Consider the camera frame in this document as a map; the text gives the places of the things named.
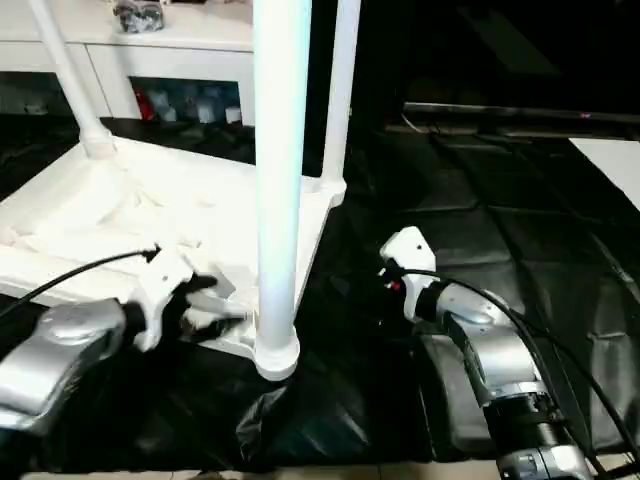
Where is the flat white panel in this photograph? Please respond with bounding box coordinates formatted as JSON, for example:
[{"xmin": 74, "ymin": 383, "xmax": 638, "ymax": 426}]
[{"xmin": 570, "ymin": 138, "xmax": 640, "ymax": 213}]

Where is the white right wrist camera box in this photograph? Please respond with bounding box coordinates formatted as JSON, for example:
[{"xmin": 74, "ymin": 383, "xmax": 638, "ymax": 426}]
[{"xmin": 380, "ymin": 228, "xmax": 439, "ymax": 323}]

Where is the white plastic table leg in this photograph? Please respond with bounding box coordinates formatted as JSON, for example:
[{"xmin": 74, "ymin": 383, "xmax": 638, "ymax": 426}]
[
  {"xmin": 320, "ymin": 0, "xmax": 363, "ymax": 193},
  {"xmin": 250, "ymin": 0, "xmax": 314, "ymax": 381},
  {"xmin": 28, "ymin": 0, "xmax": 117, "ymax": 159}
]

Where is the long black bar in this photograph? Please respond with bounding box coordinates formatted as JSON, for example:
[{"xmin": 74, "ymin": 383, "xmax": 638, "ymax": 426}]
[{"xmin": 403, "ymin": 100, "xmax": 640, "ymax": 127}]

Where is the dark object on cabinet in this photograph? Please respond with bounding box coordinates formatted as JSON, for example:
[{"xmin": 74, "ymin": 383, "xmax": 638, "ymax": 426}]
[{"xmin": 114, "ymin": 0, "xmax": 165, "ymax": 34}]

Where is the black plastic mat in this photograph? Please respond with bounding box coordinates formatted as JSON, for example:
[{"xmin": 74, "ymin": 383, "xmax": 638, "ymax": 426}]
[{"xmin": 0, "ymin": 115, "xmax": 640, "ymax": 476}]

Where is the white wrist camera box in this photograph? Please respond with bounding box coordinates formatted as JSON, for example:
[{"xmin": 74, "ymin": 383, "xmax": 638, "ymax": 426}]
[
  {"xmin": 380, "ymin": 228, "xmax": 439, "ymax": 323},
  {"xmin": 130, "ymin": 250, "xmax": 197, "ymax": 353}
]

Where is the white plastic table top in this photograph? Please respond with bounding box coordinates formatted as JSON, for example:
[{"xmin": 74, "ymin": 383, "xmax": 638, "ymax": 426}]
[{"xmin": 0, "ymin": 135, "xmax": 348, "ymax": 383}]

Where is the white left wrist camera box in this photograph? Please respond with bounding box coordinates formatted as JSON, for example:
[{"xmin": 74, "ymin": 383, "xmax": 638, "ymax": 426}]
[{"xmin": 130, "ymin": 250, "xmax": 197, "ymax": 353}]

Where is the white sideboard with glass doors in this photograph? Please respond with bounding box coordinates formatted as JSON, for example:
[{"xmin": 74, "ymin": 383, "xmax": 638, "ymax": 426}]
[{"xmin": 0, "ymin": 0, "xmax": 257, "ymax": 127}]

